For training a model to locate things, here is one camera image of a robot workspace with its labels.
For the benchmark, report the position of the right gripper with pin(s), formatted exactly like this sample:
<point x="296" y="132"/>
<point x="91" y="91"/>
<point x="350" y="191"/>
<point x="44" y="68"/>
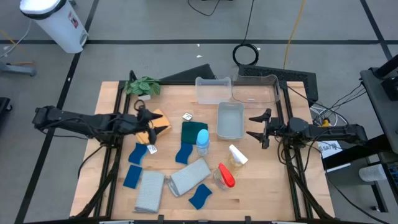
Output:
<point x="278" y="127"/>

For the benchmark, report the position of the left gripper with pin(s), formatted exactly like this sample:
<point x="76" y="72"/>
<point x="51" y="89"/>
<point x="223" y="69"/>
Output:
<point x="132" y="124"/>

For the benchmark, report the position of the orange cloth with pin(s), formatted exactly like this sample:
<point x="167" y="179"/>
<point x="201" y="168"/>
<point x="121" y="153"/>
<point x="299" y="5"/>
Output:
<point x="164" y="122"/>

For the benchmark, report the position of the wavy blue sponge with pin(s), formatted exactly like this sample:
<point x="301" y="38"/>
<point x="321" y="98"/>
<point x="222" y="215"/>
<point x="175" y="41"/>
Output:
<point x="200" y="196"/>
<point x="137" y="154"/>
<point x="184" y="153"/>

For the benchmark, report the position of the spray bottle white nozzle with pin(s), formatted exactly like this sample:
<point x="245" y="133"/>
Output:
<point x="237" y="154"/>

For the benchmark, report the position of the dark green cloth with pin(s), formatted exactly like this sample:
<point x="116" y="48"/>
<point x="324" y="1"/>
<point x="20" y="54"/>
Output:
<point x="190" y="132"/>

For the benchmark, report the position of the air freshener can blue cap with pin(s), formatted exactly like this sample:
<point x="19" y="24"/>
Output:
<point x="202" y="138"/>

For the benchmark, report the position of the rectangular blue sponge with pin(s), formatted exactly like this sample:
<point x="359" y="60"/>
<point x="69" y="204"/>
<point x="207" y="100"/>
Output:
<point x="132" y="176"/>

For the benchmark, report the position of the Windex bottle red nozzle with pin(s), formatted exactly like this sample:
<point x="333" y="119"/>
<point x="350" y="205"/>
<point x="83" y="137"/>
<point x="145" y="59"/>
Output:
<point x="227" y="176"/>

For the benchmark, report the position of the grey waffle towel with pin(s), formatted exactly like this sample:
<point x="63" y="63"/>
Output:
<point x="150" y="191"/>
<point x="189" y="177"/>

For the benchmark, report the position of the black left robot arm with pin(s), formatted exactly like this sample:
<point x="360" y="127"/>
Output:
<point x="77" y="121"/>

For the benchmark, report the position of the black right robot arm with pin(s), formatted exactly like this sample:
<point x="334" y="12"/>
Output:
<point x="335" y="132"/>

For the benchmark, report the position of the white cloth tag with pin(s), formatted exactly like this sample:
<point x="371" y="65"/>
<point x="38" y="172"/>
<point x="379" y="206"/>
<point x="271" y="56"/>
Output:
<point x="152" y="149"/>
<point x="187" y="116"/>

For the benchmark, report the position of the grey plastic bin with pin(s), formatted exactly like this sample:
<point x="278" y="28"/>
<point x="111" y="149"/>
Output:
<point x="230" y="121"/>

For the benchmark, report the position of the large clear plastic bin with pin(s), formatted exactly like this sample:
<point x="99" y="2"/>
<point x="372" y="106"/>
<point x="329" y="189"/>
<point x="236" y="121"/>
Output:
<point x="255" y="93"/>

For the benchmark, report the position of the green plant in white pot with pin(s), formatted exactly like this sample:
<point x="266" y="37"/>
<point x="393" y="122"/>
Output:
<point x="141" y="86"/>

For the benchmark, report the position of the black perforated panel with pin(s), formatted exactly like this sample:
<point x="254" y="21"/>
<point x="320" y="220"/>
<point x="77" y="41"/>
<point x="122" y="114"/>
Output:
<point x="295" y="77"/>

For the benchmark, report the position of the small frosted plastic bin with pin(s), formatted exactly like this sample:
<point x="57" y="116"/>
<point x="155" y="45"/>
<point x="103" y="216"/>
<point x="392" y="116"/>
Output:
<point x="213" y="91"/>

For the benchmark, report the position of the yellow connector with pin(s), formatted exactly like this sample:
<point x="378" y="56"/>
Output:
<point x="325" y="123"/>

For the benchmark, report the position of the black triangular panel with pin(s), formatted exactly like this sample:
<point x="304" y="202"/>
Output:
<point x="192" y="75"/>

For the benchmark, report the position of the white paper sign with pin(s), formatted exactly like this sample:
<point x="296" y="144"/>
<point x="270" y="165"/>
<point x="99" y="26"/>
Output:
<point x="329" y="148"/>

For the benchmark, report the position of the white cylinder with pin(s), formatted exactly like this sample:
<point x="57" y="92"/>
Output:
<point x="371" y="172"/>

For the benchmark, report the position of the dark grey equipment cart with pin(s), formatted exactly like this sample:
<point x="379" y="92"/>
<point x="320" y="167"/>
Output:
<point x="381" y="105"/>

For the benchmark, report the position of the white trash can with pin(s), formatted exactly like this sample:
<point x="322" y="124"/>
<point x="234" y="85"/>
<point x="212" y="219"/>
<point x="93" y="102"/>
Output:
<point x="59" y="28"/>

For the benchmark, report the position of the grey stand base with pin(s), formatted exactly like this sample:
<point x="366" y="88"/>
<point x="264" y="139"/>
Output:
<point x="18" y="69"/>

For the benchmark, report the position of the black metal table frame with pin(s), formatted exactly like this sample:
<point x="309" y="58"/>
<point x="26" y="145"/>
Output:
<point x="180" y="83"/>

